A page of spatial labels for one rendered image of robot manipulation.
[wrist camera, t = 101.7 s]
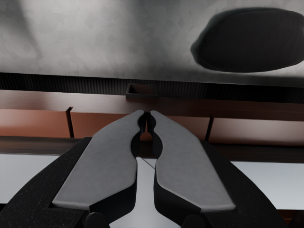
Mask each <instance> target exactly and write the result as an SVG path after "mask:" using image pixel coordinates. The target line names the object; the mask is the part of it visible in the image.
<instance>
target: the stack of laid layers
mask: <svg viewBox="0 0 304 228"><path fill-rule="evenodd" d="M81 139H82V138H74V136H72V137H71V138H47V137H21V136H0V153H11V154H38V155H62V154H63V153H65V152H66V151H67V150H69V149H70V148H71V147H72V146H74V145H75V144H76V143H78V142H79V141H80V140H81ZM152 144H153V141H140V151H139V153H138V155H137V156H138V157H142V158H156V157H155V156H154V154H153V153H152ZM210 144H211V145H212V146H213V147H214V148H215V149H217V150H218V151H219V152H220V153H221V154H222V155H223V156H225V157H226V158H227V159H228V160H229V161H249V162H291V163H304V147H296V146H271V145H246V144H220V143H210ZM137 156H136V157H137Z"/></svg>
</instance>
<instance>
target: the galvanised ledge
mask: <svg viewBox="0 0 304 228"><path fill-rule="evenodd" d="M261 10H287V11H294V12H297V13H300V14H302V15H303V16H304V0H0V72H3V73H21V74H40V75H58V76H84V77H102V78H120V79H139V80H157V81H183V82H201V83H219V84H237V85H256V86H282V87H300V88H304V60H303V61H302V62H300V63H299V64H297V65H294V66H290V67H286V68H282V69H278V70H273V71H266V72H254V73H230V72H222V71H213V70H209V69H205V68H203V67H202V66H201V65H200V58H199V51H200V50H201V48H202V47H203V46H204V39H205V37H206V36H207V35H208V34H209V33H210V32H212V31H214V30H215V29H216V28H217V26H218V24H219V23H220V22H221V21H223V20H224V19H226V18H227V17H229V16H232V15H235V14H239V13H244V12H250V11H261Z"/></svg>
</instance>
